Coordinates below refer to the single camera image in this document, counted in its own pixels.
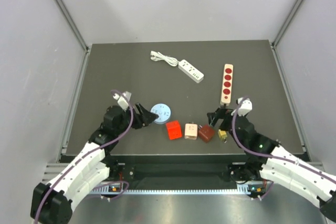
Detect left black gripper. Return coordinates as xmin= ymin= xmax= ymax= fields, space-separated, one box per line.
xmin=115 ymin=102 xmax=158 ymax=135

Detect cream power strip red sockets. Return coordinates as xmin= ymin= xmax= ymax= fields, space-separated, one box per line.
xmin=220 ymin=64 xmax=233 ymax=105

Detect brown cube plug adapter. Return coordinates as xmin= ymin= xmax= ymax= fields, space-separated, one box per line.
xmin=197 ymin=125 xmax=215 ymax=143

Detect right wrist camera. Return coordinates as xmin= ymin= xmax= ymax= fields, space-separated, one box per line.
xmin=231 ymin=97 xmax=253 ymax=116

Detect round light blue socket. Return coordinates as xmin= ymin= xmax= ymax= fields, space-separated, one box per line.
xmin=151 ymin=103 xmax=171 ymax=125

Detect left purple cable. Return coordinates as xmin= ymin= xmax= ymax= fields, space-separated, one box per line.
xmin=33 ymin=89 xmax=135 ymax=224

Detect pink cube plug adapter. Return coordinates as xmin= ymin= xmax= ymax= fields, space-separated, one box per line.
xmin=184 ymin=123 xmax=198 ymax=140

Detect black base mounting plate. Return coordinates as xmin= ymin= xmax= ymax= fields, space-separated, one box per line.
xmin=103 ymin=154 xmax=260 ymax=182

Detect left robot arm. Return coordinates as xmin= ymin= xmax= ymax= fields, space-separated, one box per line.
xmin=30 ymin=103 xmax=158 ymax=223

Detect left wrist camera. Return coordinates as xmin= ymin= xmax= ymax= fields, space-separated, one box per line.
xmin=112 ymin=91 xmax=132 ymax=110

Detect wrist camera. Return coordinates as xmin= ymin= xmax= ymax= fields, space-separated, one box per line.
xmin=112 ymin=91 xmax=132 ymax=110
xmin=231 ymin=97 xmax=253 ymax=116

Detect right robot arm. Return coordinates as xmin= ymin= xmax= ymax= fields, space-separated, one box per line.
xmin=207 ymin=107 xmax=335 ymax=221

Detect yellow cube plug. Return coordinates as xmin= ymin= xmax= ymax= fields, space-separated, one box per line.
xmin=218 ymin=130 xmax=227 ymax=143

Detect red cube plug adapter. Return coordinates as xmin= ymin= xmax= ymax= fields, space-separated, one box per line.
xmin=165 ymin=120 xmax=182 ymax=140

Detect white power strip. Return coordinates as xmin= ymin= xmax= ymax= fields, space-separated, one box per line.
xmin=178 ymin=59 xmax=204 ymax=83

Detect purple cable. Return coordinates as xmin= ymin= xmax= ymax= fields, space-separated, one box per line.
xmin=33 ymin=89 xmax=135 ymax=224
xmin=230 ymin=95 xmax=336 ymax=200

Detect slotted cable duct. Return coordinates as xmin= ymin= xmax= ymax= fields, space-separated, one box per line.
xmin=89 ymin=184 xmax=265 ymax=196

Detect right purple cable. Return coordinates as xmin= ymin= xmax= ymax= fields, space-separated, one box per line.
xmin=230 ymin=95 xmax=336 ymax=200

